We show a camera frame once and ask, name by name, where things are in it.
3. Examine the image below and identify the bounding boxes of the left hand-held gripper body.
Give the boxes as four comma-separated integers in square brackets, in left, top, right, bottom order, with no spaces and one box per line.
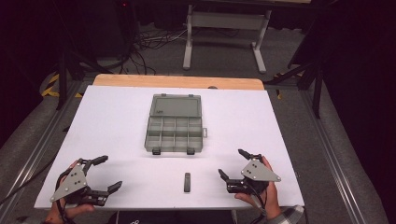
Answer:
[49,158,109,207]

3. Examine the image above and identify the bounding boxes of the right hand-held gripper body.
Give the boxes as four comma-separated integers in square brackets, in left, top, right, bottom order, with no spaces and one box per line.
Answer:
[226,154,282,196]

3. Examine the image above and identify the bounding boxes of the person's right hand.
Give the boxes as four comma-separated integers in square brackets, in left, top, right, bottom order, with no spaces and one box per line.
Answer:
[234,155,280,221]

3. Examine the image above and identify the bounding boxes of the person's left hand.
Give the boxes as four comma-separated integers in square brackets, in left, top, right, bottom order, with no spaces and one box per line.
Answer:
[45,201,96,224]

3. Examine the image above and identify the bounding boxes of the person's dark clothing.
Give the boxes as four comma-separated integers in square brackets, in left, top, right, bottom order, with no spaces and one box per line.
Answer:
[106,209,235,224]

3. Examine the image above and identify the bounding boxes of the grey plastic compartment box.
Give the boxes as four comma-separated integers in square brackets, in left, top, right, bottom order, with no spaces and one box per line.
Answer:
[143,92,208,156]

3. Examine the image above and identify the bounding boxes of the yellow black hazard tape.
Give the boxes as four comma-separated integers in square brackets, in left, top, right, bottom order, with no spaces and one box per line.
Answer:
[41,72,84,99]

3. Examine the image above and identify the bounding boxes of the black stand with angled legs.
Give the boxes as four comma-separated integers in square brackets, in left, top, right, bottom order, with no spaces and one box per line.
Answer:
[265,36,325,119]

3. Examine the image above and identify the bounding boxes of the black tripod stand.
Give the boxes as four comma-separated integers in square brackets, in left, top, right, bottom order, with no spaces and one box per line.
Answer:
[50,0,106,111]

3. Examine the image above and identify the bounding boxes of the black device with red light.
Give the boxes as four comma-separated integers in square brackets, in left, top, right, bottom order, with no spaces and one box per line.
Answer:
[115,0,139,62]

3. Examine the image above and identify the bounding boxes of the right hand-held gripper black cable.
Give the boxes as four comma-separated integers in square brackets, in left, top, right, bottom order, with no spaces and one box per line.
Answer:
[247,186,269,224]

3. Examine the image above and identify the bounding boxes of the hand-held gripper black cable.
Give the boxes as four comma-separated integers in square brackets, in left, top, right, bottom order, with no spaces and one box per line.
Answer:
[247,186,269,224]
[54,167,76,224]

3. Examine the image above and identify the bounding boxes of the left hand-held gripper black cable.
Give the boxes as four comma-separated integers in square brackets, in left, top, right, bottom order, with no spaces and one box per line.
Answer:
[54,167,76,224]

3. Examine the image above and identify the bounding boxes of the aluminium floor rail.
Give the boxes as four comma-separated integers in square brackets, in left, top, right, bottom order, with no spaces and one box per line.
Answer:
[300,90,368,224]
[0,79,84,216]

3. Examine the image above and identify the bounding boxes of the bundle of black floor cables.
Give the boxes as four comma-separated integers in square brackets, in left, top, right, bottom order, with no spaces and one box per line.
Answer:
[120,27,190,77]

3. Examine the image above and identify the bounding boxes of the grey metal table frame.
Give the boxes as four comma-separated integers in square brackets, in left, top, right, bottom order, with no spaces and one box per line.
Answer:
[182,3,273,75]

